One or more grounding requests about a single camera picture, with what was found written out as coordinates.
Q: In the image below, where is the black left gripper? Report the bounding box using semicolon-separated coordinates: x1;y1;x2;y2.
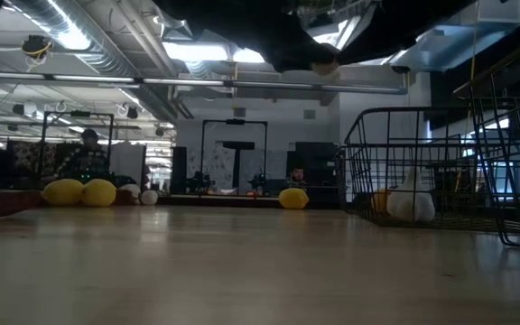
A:
259;17;340;73

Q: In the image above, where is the yellow lemon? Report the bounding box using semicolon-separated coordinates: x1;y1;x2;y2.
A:
42;178;85;208
81;178;118;209
278;187;311;210

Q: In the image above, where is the bright ceiling light panel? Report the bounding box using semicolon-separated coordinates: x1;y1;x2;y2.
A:
162;41;265;64

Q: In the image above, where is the long grey ceiling pipe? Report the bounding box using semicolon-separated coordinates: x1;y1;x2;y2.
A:
0;70;408;96

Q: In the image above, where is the black upright panel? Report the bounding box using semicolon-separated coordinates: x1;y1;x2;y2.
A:
171;145;188;195

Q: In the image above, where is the dark red chili pepper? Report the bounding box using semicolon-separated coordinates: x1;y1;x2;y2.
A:
114;189;135;207

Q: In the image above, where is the bright red chili pepper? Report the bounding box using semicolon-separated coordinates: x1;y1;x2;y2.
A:
0;188;42;221

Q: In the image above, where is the black robot station frame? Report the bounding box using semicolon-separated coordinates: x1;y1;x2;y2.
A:
200;118;269;195
38;110;116;184

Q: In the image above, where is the black pedestal stand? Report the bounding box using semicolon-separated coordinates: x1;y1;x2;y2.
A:
221;140;256;190

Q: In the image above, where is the black aluminium table frame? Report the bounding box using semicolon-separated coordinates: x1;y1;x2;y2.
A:
158;193;347;210

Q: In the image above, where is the silver ventilation duct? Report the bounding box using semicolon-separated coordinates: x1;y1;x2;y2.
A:
9;0;182;123

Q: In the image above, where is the black yellow cable reel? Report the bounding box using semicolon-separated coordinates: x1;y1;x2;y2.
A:
20;34;53;62

